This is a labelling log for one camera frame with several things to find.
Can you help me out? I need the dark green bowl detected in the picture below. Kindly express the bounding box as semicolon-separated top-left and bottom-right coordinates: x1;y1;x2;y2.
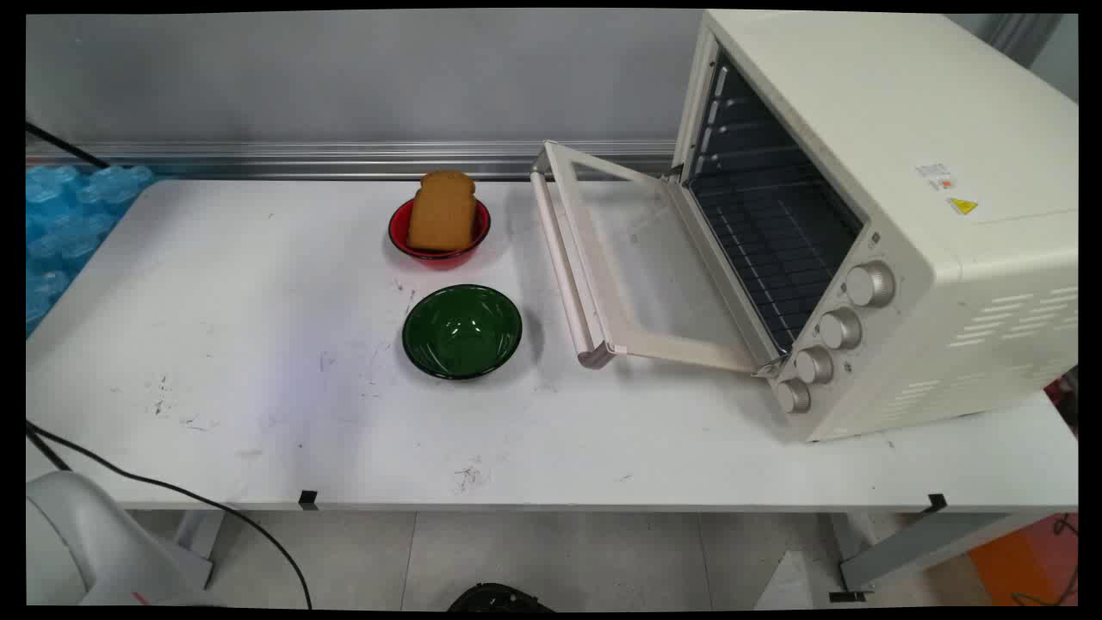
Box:
401;284;523;381

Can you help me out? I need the metal wire oven rack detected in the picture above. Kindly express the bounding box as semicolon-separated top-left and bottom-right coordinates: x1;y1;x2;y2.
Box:
693;168;862;352

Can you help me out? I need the aluminium profile rail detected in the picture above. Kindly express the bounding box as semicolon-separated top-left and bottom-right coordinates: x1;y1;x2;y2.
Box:
26;140;678;181

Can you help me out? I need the long black robot cable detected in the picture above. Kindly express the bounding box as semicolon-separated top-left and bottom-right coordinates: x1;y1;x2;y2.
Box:
26;420;313;611

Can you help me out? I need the blue bubble wrap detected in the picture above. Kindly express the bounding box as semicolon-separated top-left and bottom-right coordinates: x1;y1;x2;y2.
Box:
26;164;157;337

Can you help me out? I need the red bowl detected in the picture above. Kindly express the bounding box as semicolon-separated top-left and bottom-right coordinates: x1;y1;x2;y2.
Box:
388;197;492;270

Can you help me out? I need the cream white toaster oven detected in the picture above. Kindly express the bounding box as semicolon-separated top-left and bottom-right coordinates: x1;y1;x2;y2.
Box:
674;10;1079;443

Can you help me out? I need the grey table leg with foot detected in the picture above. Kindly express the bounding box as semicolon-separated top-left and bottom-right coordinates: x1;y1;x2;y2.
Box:
829;512;1047;602

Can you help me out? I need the brown bread slice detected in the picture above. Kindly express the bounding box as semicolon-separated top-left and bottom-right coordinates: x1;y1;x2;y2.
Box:
406;170;478;252

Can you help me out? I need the thin black cable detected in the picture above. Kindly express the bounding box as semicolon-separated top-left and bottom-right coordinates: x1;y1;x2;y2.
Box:
26;121;111;170

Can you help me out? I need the black round floor object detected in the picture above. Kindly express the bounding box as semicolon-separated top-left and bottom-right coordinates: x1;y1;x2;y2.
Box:
448;583;556;614

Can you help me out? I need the orange floor mat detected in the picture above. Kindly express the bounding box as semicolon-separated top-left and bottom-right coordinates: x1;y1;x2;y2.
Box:
969;514;1079;608

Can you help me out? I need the large silver oven knob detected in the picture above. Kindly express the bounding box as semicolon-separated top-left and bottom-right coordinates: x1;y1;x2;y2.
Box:
846;262;896;308

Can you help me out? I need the cream glass oven door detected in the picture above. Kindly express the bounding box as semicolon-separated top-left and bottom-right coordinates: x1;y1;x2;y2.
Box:
529;140;780;376

